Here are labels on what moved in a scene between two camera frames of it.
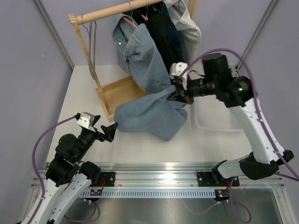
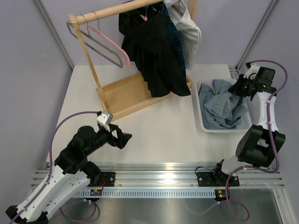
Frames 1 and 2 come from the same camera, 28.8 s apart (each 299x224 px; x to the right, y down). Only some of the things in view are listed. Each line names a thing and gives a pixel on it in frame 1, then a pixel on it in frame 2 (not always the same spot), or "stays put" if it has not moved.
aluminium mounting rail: x=165 y=175 stays put
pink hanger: x=128 y=19 → x=128 y=63
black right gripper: x=181 y=94 → x=236 y=89
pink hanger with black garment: x=145 y=17 stays put
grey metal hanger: x=92 y=66 → x=68 y=23
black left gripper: x=109 y=132 → x=122 y=137
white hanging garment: x=188 y=29 stays put
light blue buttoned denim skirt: x=145 y=61 → x=219 y=108
